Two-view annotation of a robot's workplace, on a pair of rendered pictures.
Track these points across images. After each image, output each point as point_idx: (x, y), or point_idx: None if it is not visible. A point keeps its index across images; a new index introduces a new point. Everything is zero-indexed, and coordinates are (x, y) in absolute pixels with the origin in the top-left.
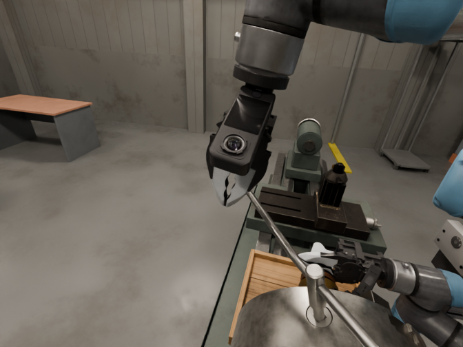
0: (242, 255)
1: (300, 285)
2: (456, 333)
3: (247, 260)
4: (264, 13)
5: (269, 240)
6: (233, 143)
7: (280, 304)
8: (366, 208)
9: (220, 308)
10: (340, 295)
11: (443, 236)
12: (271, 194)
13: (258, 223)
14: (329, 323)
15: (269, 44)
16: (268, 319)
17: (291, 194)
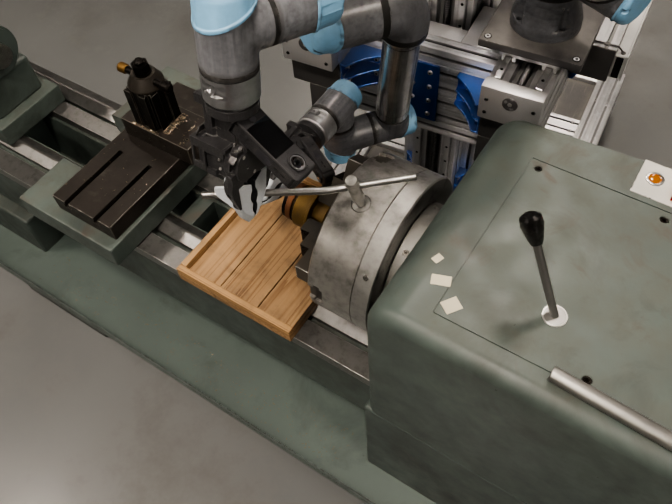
0: (115, 315)
1: (295, 218)
2: (373, 123)
3: (129, 310)
4: (247, 71)
5: (163, 241)
6: (300, 162)
7: (338, 228)
8: (179, 78)
9: (195, 379)
10: None
11: (289, 46)
12: (85, 190)
13: (129, 239)
14: (369, 199)
15: (256, 84)
16: (343, 243)
17: (102, 160)
